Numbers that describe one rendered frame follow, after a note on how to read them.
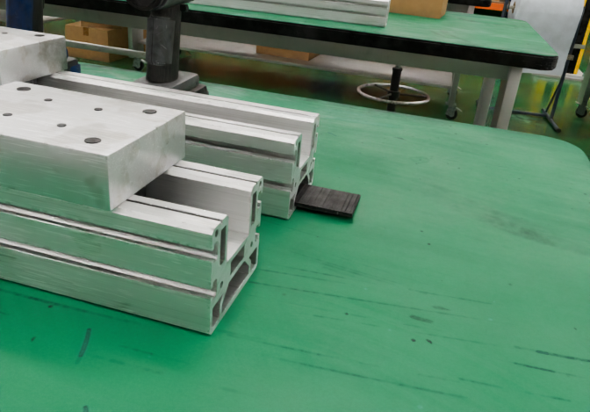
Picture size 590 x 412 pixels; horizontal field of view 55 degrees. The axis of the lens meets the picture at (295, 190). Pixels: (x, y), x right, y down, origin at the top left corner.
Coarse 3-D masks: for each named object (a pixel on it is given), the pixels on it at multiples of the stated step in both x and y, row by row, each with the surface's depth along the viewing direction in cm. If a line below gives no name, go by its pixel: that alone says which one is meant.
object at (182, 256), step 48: (0, 192) 40; (192, 192) 44; (240, 192) 43; (0, 240) 43; (48, 240) 40; (96, 240) 39; (144, 240) 39; (192, 240) 36; (240, 240) 43; (48, 288) 42; (96, 288) 41; (144, 288) 39; (192, 288) 39; (240, 288) 44
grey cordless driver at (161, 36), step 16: (128, 0) 67; (144, 0) 66; (160, 0) 66; (176, 0) 70; (192, 0) 78; (160, 16) 71; (176, 16) 72; (160, 32) 71; (176, 32) 73; (160, 48) 71; (176, 48) 74; (160, 64) 72; (176, 64) 75; (144, 80) 74; (160, 80) 73; (176, 80) 75; (192, 80) 78
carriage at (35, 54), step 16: (0, 32) 66; (16, 32) 67; (32, 32) 68; (0, 48) 58; (16, 48) 60; (32, 48) 62; (48, 48) 65; (64, 48) 67; (0, 64) 58; (16, 64) 60; (32, 64) 63; (48, 64) 65; (64, 64) 68; (0, 80) 59; (16, 80) 61; (32, 80) 65
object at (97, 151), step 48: (0, 96) 44; (48, 96) 45; (96, 96) 46; (0, 144) 37; (48, 144) 36; (96, 144) 37; (144, 144) 39; (48, 192) 38; (96, 192) 37; (144, 192) 44
